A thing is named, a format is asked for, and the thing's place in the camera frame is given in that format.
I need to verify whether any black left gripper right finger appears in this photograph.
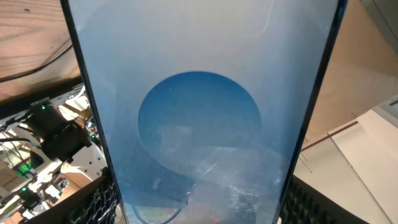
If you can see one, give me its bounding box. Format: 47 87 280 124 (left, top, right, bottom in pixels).
279 176 368 224

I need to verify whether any black USB charging cable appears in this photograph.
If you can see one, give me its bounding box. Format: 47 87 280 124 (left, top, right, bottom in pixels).
0 43 74 83

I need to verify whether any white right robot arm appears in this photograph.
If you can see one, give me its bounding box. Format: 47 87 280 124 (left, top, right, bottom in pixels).
1 93 116 223

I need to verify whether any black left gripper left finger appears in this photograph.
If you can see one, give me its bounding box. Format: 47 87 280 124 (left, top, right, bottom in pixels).
25 174 119 224

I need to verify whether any blue screen Galaxy smartphone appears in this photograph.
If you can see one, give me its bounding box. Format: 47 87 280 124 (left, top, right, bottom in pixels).
61 0 346 223

